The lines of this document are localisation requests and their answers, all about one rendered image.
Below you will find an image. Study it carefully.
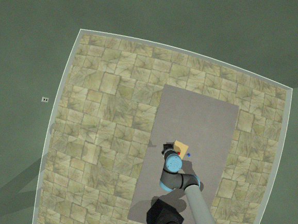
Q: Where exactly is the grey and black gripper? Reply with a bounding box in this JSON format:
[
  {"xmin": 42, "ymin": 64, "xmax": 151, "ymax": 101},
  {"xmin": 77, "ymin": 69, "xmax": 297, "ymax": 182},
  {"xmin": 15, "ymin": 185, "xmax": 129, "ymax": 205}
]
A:
[{"xmin": 162, "ymin": 144, "xmax": 174, "ymax": 154}]

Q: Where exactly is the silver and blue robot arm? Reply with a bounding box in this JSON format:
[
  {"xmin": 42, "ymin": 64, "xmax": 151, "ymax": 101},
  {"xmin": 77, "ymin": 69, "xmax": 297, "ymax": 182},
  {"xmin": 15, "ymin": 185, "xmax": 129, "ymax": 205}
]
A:
[{"xmin": 157, "ymin": 149, "xmax": 216, "ymax": 224}]

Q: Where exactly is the tan flat mat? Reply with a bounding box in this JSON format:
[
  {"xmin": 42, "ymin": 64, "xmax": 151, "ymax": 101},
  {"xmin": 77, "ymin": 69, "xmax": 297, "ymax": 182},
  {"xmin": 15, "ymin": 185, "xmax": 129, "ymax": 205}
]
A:
[{"xmin": 173, "ymin": 140, "xmax": 189, "ymax": 159}]

